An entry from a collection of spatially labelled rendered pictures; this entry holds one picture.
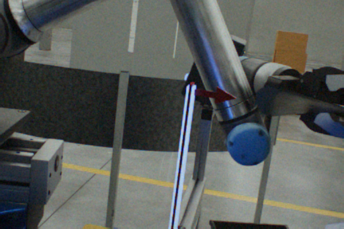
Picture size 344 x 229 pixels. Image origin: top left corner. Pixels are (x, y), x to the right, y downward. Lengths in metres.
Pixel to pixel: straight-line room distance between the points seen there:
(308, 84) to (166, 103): 1.64
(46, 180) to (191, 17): 0.40
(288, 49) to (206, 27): 7.90
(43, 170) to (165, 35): 5.89
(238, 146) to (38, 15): 0.49
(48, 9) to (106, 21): 5.96
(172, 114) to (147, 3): 4.48
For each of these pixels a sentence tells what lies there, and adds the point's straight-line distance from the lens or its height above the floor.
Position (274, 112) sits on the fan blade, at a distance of 0.72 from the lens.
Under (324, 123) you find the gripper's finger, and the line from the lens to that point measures 0.74.
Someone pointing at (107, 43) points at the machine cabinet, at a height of 0.73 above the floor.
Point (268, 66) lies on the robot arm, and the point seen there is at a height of 1.21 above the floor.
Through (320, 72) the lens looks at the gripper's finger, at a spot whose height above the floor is 1.22.
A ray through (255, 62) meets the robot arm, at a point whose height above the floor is 1.21.
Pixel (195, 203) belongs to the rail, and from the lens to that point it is 1.06.
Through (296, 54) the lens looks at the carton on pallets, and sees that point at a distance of 8.67.
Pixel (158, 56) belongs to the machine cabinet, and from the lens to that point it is 6.71.
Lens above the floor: 1.28
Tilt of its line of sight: 11 degrees down
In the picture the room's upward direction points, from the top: 7 degrees clockwise
